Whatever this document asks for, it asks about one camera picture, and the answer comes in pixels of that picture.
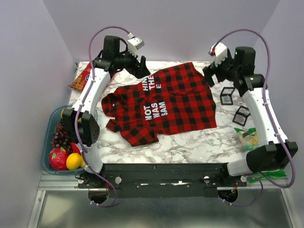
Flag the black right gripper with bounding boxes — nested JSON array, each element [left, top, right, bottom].
[[203, 51, 240, 88]]

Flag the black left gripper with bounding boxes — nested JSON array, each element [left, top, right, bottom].
[[114, 45, 150, 79]]

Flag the red black plaid shirt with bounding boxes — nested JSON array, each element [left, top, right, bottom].
[[101, 62, 217, 147]]

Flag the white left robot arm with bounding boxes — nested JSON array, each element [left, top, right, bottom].
[[62, 33, 150, 188]]

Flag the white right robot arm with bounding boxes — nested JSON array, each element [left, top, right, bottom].
[[203, 43, 298, 186]]

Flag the red candy bag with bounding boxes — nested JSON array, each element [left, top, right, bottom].
[[69, 63, 91, 92]]

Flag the green chips bag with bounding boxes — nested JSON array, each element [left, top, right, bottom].
[[234, 128, 287, 179]]

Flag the teal plastic fruit tray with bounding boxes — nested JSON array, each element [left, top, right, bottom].
[[41, 105, 103, 175]]

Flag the dark red grapes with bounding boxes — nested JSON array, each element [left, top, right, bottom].
[[51, 120, 72, 152]]

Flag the yellow lemon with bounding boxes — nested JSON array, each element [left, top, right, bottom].
[[66, 153, 86, 170]]

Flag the red dragon fruit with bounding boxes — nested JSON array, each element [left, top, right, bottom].
[[48, 147, 70, 171]]

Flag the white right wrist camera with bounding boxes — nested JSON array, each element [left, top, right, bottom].
[[209, 42, 228, 67]]

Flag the black wire stand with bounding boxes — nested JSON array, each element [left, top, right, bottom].
[[232, 105, 250, 126], [220, 87, 235, 105]]

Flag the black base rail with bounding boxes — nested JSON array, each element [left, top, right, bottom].
[[78, 163, 247, 199]]

